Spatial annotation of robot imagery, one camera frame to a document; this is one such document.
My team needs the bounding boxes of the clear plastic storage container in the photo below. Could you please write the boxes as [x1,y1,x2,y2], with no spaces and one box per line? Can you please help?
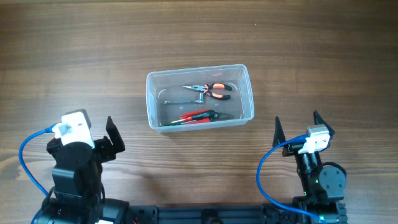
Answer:
[146,64,254,133]

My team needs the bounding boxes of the silver socket wrench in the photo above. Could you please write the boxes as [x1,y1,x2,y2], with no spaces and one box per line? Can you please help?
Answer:
[164,93,204,105]

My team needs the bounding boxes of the left blue cable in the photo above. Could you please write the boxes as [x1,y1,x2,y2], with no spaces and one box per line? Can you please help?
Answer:
[18,126,58,224]

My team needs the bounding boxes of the orange black needle-nose pliers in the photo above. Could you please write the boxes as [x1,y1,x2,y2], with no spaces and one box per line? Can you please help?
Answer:
[182,82,233,101]

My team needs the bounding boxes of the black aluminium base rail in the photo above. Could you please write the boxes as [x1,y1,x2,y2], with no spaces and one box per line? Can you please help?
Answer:
[130,203,348,224]

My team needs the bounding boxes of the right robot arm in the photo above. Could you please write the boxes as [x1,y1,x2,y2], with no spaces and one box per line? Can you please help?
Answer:
[272,111,348,223]

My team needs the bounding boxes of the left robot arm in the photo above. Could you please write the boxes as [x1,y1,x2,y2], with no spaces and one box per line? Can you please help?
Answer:
[32,117,134,223]

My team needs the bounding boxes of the right blue cable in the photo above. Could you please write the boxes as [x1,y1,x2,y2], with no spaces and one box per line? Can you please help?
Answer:
[256,134,327,224]

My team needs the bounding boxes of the green handled screwdriver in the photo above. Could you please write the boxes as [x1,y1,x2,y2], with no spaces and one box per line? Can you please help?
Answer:
[160,122,186,127]

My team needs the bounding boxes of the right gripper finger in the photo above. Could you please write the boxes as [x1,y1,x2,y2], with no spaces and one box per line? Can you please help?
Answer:
[272,116,286,147]
[313,110,335,137]

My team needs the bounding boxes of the black red screwdriver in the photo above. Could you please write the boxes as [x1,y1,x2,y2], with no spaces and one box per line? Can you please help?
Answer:
[171,110,217,123]

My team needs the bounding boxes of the red handled snips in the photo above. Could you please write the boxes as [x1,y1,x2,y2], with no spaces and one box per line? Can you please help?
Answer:
[175,110,233,124]

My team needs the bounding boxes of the blue cable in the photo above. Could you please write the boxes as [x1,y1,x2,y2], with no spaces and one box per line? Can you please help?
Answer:
[18,126,58,224]
[256,134,327,224]

